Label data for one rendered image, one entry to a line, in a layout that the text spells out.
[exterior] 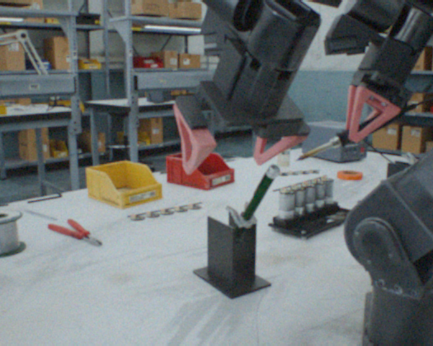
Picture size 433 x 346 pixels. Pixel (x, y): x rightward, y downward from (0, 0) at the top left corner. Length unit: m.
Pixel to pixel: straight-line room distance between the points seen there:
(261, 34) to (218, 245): 0.25
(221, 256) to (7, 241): 0.31
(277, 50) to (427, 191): 0.17
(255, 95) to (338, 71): 5.74
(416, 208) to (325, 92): 5.95
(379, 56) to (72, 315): 0.51
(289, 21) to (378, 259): 0.21
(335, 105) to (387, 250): 5.87
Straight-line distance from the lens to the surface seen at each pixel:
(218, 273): 0.55
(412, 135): 5.24
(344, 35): 0.67
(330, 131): 1.25
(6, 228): 0.67
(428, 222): 0.36
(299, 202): 0.72
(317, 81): 6.36
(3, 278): 0.61
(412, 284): 0.37
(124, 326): 0.47
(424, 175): 0.36
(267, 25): 0.41
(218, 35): 0.49
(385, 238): 0.36
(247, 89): 0.44
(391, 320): 0.40
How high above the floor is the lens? 1.00
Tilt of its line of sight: 13 degrees down
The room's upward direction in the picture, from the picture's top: straight up
